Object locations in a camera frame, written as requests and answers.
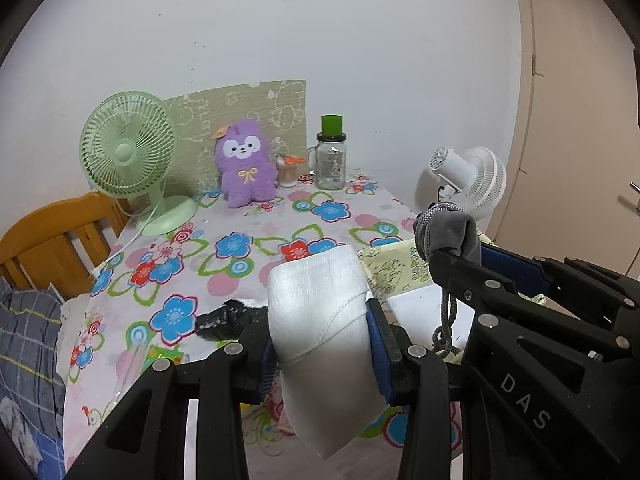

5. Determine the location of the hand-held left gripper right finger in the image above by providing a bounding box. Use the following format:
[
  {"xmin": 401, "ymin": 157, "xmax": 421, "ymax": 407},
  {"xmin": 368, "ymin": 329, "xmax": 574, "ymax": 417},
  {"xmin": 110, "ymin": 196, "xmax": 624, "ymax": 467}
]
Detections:
[{"xmin": 366, "ymin": 300, "xmax": 467, "ymax": 480}]

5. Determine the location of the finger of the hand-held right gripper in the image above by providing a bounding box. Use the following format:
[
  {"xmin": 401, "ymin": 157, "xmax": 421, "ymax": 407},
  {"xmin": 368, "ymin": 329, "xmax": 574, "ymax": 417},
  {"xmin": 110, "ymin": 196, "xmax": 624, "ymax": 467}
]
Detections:
[
  {"xmin": 430, "ymin": 251, "xmax": 640, "ymax": 361},
  {"xmin": 480, "ymin": 244, "xmax": 640, "ymax": 333}
]

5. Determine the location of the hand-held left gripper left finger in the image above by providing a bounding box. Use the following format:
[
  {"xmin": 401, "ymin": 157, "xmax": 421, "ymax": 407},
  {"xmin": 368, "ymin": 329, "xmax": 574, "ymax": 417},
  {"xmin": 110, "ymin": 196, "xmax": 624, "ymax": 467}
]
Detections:
[{"xmin": 65, "ymin": 319, "xmax": 279, "ymax": 480}]

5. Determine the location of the white towel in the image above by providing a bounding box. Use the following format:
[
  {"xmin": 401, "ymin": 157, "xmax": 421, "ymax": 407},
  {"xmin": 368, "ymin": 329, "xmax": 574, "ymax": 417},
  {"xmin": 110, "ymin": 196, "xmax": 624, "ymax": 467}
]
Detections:
[{"xmin": 266, "ymin": 246, "xmax": 388, "ymax": 460}]

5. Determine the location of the black sock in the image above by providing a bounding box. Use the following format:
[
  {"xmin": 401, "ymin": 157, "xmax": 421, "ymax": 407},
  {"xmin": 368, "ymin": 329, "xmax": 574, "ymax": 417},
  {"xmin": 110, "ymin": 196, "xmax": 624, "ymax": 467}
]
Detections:
[{"xmin": 196, "ymin": 299, "xmax": 272, "ymax": 342}]

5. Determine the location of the yellow printed storage box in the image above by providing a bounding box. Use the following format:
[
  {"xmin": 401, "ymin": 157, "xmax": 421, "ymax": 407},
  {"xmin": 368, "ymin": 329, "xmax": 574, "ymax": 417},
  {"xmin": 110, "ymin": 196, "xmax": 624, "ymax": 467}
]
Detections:
[{"xmin": 357, "ymin": 230, "xmax": 496, "ymax": 361}]

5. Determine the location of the white desk fan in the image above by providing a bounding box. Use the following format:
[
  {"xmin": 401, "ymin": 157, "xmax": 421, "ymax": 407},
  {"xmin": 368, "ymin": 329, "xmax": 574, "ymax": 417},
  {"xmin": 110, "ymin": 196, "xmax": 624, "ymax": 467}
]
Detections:
[{"xmin": 417, "ymin": 146, "xmax": 508, "ymax": 224}]

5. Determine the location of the floral tablecloth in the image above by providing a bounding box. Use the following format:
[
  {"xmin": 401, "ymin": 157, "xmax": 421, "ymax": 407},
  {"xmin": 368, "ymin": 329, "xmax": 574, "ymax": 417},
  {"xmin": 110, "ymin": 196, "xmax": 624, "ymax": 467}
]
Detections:
[{"xmin": 60, "ymin": 172, "xmax": 483, "ymax": 480}]

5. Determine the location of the beige door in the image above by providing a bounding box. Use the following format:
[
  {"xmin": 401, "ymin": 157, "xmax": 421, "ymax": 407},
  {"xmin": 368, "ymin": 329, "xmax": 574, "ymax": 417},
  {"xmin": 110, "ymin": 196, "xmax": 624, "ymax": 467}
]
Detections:
[{"xmin": 484, "ymin": 0, "xmax": 640, "ymax": 282}]

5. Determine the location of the glass jar with green lid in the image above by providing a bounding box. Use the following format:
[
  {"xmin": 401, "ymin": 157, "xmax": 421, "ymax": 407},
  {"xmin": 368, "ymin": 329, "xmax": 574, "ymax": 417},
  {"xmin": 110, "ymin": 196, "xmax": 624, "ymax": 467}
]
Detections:
[{"xmin": 306, "ymin": 115, "xmax": 348, "ymax": 191}]

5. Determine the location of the toothpick holder with orange lid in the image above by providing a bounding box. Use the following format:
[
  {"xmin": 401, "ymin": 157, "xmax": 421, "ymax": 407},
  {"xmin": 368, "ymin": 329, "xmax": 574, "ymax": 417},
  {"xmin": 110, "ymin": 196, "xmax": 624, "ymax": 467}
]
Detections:
[{"xmin": 275, "ymin": 152, "xmax": 306, "ymax": 189}]

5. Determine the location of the purple plush toy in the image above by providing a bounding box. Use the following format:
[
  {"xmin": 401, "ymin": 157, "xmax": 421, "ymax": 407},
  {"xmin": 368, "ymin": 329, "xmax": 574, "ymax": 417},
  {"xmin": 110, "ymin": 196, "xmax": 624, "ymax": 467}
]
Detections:
[{"xmin": 214, "ymin": 117, "xmax": 279, "ymax": 210}]

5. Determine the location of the blue plaid blanket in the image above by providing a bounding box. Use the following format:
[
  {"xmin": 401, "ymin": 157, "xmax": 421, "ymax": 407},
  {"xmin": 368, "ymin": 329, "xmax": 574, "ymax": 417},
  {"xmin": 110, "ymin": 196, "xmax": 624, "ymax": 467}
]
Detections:
[{"xmin": 0, "ymin": 279, "xmax": 69, "ymax": 480}]

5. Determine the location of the green desk fan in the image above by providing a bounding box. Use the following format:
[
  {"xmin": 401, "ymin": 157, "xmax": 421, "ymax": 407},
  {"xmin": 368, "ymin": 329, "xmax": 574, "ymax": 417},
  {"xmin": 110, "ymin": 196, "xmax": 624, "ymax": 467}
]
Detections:
[{"xmin": 80, "ymin": 91, "xmax": 199, "ymax": 236}]

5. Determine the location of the white fan cable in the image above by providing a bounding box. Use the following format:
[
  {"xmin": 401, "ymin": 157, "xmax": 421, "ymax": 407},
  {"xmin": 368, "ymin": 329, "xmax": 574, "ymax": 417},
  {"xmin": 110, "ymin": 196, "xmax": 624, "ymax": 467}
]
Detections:
[{"xmin": 89, "ymin": 195, "xmax": 167, "ymax": 279}]

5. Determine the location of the wooden slatted frame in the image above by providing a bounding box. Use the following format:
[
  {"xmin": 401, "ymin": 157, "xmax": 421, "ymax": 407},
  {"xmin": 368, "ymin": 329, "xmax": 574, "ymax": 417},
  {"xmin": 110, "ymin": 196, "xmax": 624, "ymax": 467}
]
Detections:
[{"xmin": 0, "ymin": 192, "xmax": 134, "ymax": 302}]

